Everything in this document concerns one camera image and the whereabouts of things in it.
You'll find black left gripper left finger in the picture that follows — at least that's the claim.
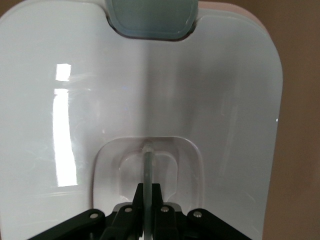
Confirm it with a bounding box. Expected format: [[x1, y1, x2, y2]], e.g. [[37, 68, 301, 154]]
[[27, 183, 146, 240]]

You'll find white lid with grey latches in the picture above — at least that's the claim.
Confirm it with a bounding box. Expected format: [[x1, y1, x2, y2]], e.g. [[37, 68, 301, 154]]
[[0, 0, 285, 240]]

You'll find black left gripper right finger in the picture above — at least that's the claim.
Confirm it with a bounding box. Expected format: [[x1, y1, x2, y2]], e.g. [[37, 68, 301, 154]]
[[150, 183, 243, 240]]

